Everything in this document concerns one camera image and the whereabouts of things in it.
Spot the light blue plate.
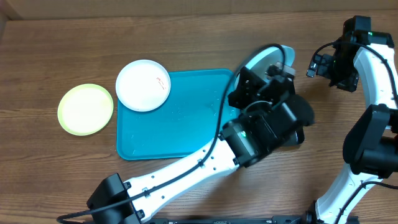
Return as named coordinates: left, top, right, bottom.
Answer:
left=245, top=45, right=296, bottom=86

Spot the pink plate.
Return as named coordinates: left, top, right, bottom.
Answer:
left=115, top=59, right=171, bottom=112

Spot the yellow-green plate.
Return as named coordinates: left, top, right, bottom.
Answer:
left=57, top=83, right=114, bottom=136

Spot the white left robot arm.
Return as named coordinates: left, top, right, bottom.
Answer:
left=87, top=63, right=315, bottom=223

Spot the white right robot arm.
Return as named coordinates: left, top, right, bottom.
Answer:
left=302, top=16, right=397, bottom=224

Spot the black plastic tray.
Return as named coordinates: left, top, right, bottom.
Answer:
left=282, top=129, right=305, bottom=147

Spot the teal plastic tray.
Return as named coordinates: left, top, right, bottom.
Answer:
left=116, top=68, right=239, bottom=161

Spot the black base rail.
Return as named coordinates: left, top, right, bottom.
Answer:
left=146, top=215, right=322, bottom=224

